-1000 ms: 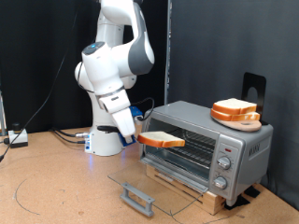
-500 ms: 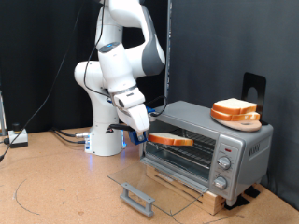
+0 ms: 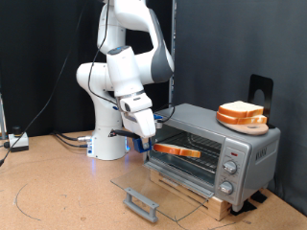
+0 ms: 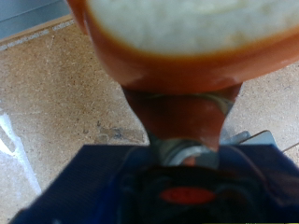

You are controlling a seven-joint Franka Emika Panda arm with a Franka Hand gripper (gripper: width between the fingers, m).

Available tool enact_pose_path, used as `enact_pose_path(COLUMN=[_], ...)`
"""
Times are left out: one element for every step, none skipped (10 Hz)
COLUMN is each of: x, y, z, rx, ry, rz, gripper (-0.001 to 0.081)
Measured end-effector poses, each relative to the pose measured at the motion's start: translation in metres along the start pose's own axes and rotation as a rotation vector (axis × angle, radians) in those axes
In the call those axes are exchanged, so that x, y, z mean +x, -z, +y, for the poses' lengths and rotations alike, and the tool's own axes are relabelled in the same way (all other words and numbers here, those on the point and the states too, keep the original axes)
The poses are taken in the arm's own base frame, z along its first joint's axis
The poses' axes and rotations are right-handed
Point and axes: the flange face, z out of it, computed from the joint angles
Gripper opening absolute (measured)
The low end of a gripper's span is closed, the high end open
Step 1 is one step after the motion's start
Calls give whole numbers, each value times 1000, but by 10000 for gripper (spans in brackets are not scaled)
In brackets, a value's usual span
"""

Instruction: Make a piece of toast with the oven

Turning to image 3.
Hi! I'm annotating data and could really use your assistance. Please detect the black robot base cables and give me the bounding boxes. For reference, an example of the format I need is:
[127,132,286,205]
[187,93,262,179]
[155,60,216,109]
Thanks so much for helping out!
[52,131,94,149]

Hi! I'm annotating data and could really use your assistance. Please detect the white bread slice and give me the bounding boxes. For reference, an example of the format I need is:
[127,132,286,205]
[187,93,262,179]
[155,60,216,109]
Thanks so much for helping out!
[218,101,265,119]
[153,143,201,159]
[216,111,268,126]

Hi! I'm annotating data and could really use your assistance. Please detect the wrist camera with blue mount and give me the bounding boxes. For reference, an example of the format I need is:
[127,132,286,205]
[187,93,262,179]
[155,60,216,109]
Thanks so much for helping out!
[153,113,165,129]

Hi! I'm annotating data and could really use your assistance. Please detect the emergency stop button box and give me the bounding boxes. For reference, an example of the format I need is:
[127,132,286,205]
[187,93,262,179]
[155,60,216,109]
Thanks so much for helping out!
[8,126,30,152]

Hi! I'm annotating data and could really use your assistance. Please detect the black tape strip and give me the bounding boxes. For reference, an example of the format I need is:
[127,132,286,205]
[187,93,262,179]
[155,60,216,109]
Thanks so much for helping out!
[250,191,268,204]

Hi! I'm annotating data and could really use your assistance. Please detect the wire oven rack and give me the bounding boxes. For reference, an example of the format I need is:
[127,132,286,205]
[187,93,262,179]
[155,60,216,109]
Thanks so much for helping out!
[151,131,224,175]

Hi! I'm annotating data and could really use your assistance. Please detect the long black hanging cable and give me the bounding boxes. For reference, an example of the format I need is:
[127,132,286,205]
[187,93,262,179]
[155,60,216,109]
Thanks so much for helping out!
[0,0,89,167]

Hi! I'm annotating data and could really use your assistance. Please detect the glass oven door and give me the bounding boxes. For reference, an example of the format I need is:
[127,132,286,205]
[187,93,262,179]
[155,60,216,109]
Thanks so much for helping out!
[110,161,215,223]

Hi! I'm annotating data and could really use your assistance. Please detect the wooden slatted base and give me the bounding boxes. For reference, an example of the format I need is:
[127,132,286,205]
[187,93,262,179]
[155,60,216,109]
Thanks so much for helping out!
[149,164,232,221]

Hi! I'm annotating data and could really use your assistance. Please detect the round wooden board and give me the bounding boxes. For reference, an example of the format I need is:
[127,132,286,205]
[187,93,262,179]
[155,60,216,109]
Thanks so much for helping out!
[220,122,270,136]

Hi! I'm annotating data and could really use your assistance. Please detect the black curtain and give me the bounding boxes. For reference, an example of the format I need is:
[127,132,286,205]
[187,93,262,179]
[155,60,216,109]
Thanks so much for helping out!
[0,0,176,137]

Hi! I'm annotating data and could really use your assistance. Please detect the silver toaster oven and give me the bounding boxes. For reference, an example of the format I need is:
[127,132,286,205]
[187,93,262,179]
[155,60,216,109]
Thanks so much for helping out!
[142,103,282,212]

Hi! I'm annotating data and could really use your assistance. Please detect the metal stand leg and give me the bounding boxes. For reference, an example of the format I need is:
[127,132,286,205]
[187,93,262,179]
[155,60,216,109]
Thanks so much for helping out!
[0,92,8,140]

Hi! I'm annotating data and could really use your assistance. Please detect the silver oven knob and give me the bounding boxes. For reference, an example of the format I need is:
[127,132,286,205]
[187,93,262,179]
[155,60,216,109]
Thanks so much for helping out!
[218,180,234,196]
[223,160,239,175]

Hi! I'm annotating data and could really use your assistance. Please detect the black metal bookend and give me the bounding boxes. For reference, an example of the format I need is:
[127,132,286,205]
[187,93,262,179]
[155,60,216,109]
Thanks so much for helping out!
[248,74,274,129]

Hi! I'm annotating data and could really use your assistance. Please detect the vertical metal pole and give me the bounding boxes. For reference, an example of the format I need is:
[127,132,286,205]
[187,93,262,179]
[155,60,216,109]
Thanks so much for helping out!
[168,0,177,106]

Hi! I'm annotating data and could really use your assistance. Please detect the grey curtain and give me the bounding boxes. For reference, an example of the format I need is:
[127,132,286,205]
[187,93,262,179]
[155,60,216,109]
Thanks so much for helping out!
[174,0,307,217]

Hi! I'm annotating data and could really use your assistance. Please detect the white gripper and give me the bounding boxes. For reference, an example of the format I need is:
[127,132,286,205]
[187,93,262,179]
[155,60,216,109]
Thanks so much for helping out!
[116,91,157,151]

